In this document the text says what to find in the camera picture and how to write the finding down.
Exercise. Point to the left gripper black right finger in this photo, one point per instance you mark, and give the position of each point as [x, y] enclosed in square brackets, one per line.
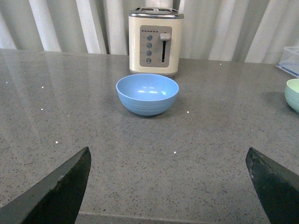
[277, 188]

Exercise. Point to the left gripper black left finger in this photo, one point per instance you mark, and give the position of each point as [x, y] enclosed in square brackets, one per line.
[56, 199]

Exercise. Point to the green bowl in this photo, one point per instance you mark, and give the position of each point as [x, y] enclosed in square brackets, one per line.
[292, 93]

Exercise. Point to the blue bowl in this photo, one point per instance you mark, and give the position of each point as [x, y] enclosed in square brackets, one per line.
[147, 94]

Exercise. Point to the clear plastic food container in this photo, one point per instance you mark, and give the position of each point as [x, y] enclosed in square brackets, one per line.
[289, 61]

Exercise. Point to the white curtain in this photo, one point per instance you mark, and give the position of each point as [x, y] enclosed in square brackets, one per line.
[254, 31]

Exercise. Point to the cream two-slot toaster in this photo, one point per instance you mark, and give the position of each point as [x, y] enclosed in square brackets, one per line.
[155, 36]

